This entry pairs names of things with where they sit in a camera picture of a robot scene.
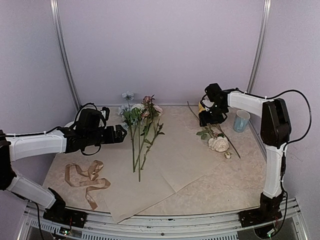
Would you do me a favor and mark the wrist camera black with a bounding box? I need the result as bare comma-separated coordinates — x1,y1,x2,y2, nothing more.
204,83,223,105
71,102,110,135

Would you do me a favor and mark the left aluminium frame post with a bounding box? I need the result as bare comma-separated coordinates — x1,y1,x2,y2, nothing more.
50,0,81,110

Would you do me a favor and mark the light blue mug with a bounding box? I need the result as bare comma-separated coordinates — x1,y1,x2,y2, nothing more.
233,109,251,133

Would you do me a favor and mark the right aluminium frame post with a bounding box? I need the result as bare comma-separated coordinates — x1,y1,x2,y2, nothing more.
246,0,272,93

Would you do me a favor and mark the blue hydrangea fake flower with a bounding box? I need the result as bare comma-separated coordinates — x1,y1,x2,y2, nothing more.
118,91,136,173

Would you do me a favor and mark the white rose fake flower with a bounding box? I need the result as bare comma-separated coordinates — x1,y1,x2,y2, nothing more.
196,124,232,159

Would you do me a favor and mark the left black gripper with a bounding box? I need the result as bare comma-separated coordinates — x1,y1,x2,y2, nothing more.
85,124,127,146

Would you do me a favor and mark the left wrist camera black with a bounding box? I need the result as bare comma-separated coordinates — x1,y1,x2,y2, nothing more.
71,102,110,135

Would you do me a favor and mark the mauve bud fake flower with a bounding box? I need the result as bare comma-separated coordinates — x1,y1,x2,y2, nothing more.
132,95,165,182

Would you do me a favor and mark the yellow rose fake flower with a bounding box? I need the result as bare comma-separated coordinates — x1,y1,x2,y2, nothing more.
187,101,241,159

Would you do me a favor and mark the pink fake flower stem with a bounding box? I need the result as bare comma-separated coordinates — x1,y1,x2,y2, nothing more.
139,101,165,171

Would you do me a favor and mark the aluminium frame post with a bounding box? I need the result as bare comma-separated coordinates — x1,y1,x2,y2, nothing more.
246,0,272,93
50,0,81,110

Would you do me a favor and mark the tan satin ribbon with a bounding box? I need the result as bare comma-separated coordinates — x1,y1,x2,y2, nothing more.
64,160,111,210

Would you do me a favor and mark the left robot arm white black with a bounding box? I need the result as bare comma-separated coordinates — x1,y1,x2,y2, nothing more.
0,124,127,223

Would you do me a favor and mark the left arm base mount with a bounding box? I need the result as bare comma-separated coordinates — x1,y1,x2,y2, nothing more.
43,208,88,229

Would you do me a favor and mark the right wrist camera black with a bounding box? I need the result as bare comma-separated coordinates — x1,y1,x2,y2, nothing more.
204,83,223,105

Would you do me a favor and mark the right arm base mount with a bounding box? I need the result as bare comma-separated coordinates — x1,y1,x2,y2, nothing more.
238,208,282,228

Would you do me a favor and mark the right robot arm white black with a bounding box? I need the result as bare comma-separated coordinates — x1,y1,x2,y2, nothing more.
199,83,293,199

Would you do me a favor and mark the beige wrapping paper sheet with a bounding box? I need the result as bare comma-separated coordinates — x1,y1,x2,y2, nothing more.
90,106,223,223

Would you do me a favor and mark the white bowl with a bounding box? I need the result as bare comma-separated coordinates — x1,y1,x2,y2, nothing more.
64,121,75,128

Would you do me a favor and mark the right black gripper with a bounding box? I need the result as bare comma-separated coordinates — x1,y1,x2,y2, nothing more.
198,102,227,126

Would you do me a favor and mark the front aluminium rail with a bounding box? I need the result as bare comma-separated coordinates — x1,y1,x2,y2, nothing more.
17,198,309,240

